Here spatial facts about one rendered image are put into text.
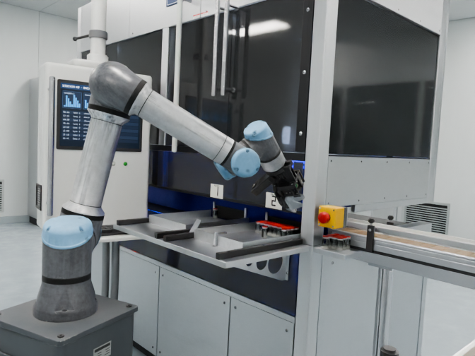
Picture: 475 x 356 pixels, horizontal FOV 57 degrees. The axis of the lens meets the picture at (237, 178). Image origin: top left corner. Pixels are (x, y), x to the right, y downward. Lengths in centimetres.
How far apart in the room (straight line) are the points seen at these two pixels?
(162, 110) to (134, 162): 113
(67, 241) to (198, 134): 40
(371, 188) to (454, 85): 455
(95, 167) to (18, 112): 556
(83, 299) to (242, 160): 52
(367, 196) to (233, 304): 72
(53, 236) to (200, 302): 112
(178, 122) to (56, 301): 52
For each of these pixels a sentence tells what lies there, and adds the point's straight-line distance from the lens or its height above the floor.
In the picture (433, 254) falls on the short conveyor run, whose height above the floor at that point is 92.
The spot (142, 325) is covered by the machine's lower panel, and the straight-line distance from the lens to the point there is 260.
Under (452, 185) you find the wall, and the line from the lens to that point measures 626.
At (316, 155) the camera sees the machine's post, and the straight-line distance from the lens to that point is 156.
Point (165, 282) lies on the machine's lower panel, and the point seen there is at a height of 51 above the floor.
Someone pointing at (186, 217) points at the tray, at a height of 89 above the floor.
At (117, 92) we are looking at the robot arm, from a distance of 111.
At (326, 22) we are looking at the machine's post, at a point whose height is 166.
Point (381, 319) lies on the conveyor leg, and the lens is 168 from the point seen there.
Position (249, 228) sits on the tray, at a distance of 180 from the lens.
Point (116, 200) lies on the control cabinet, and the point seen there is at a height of 93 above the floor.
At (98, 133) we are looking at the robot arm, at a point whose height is 124.
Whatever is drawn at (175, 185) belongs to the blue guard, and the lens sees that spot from 218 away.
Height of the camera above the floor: 123
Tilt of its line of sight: 4 degrees down
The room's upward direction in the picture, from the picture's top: 3 degrees clockwise
